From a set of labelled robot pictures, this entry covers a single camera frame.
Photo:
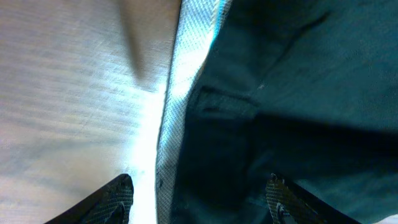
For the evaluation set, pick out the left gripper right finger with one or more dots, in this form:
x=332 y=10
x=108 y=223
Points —
x=290 y=203

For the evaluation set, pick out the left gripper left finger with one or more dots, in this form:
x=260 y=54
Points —
x=110 y=204

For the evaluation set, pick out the black shorts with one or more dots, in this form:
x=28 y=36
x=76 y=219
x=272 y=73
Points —
x=303 y=89

